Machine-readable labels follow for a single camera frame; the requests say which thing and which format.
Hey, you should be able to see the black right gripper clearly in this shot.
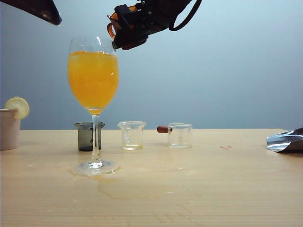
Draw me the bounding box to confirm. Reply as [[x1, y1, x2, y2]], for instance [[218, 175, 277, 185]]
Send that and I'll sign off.
[[112, 0, 190, 51]]

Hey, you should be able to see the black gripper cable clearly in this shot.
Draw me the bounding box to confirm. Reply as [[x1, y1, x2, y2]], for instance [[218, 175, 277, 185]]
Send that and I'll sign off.
[[169, 0, 203, 32]]

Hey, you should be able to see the grey smoked measuring cup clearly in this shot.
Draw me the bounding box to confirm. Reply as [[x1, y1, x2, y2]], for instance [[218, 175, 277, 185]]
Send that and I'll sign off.
[[73, 121, 106, 152]]

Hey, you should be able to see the stemmed wine glass with drink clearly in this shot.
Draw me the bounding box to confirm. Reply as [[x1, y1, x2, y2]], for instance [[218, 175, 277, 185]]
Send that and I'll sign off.
[[68, 35, 121, 177]]

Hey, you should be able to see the white paper cup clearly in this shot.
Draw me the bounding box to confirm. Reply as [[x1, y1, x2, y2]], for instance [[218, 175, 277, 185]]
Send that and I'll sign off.
[[0, 108, 21, 151]]

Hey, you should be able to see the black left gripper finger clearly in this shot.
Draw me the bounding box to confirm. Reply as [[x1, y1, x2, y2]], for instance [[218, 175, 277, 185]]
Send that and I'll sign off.
[[0, 0, 62, 26]]

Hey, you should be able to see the clear measuring cup brown handle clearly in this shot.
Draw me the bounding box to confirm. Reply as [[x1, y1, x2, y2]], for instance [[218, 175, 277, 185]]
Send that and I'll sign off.
[[157, 122, 193, 149]]

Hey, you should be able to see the lemon slice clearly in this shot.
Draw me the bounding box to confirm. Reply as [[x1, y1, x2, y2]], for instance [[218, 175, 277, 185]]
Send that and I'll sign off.
[[4, 97, 30, 120]]

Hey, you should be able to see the amber plastic measuring cup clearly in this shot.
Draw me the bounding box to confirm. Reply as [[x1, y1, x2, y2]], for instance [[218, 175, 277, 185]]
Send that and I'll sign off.
[[106, 4, 147, 51]]

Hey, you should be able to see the stainless steel scoop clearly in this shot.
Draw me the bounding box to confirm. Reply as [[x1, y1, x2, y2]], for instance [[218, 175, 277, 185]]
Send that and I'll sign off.
[[266, 127, 303, 154]]

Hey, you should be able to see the clear measuring cup yellow residue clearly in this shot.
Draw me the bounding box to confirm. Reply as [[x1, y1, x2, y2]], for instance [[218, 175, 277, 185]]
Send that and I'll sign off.
[[117, 121, 147, 151]]

